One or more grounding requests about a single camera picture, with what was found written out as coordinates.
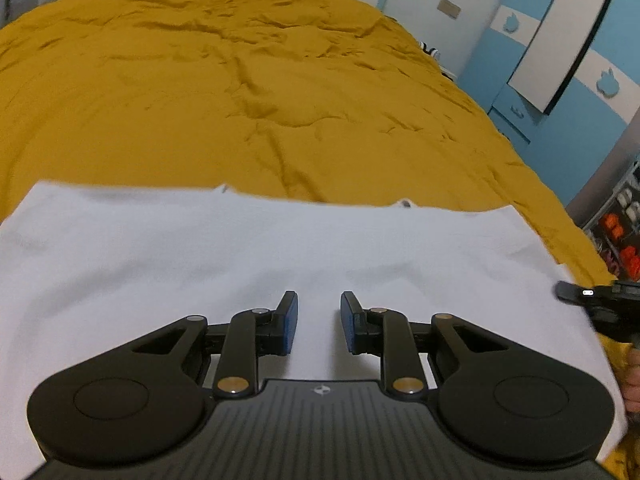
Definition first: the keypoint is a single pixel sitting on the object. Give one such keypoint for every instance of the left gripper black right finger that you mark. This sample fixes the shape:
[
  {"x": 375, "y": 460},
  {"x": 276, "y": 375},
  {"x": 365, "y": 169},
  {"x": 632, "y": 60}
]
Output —
[{"x": 448, "y": 342}]

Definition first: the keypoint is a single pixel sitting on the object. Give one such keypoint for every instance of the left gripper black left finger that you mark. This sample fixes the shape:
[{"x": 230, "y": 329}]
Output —
[{"x": 190, "y": 343}]

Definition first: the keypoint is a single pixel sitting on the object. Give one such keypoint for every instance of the white Nevada sweatshirt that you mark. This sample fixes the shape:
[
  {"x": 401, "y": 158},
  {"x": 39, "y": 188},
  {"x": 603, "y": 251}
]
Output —
[{"x": 84, "y": 270}]

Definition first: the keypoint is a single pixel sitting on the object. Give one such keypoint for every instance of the person right hand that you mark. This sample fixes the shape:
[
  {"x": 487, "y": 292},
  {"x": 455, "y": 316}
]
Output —
[{"x": 630, "y": 383}]

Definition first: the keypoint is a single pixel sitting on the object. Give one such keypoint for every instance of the blue wardrobe with mirror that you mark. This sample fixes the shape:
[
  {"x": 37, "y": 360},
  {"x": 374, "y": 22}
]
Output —
[{"x": 560, "y": 79}]

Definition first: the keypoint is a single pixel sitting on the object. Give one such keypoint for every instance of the mustard yellow bed quilt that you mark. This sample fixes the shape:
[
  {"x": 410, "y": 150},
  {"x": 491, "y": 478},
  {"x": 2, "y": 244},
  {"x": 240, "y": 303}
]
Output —
[{"x": 323, "y": 102}]

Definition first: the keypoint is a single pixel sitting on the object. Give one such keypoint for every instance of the beige wall switch plate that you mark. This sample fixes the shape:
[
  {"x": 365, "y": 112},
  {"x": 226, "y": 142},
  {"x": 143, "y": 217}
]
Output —
[{"x": 449, "y": 8}]

